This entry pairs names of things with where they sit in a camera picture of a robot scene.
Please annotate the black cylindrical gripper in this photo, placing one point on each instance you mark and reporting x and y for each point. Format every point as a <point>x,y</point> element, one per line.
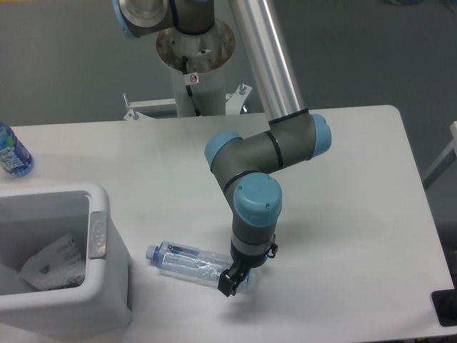
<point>235,279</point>

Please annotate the clear plastic bottle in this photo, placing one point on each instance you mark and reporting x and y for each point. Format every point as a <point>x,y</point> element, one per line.
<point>188,263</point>

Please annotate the white plastic wrapper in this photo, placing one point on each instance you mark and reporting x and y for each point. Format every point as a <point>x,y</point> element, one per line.
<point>59,265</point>

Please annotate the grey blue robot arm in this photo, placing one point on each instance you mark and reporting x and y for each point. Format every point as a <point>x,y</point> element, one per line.
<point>243,166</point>

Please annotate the white plastic trash can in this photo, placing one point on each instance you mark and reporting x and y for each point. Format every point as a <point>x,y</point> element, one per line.
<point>31,219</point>

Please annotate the black clamp at table edge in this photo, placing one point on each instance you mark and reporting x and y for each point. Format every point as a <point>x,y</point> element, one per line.
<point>444,302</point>

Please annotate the blue labelled water bottle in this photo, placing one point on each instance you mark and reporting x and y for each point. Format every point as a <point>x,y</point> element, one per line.
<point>16,160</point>

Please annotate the white metal base frame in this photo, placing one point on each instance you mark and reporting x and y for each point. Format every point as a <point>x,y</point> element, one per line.
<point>236,103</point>

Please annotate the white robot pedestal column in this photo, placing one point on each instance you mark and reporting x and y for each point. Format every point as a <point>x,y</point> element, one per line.
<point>197,67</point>

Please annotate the white frame at right edge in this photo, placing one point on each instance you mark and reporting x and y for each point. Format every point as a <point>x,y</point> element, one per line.
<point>443,161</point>

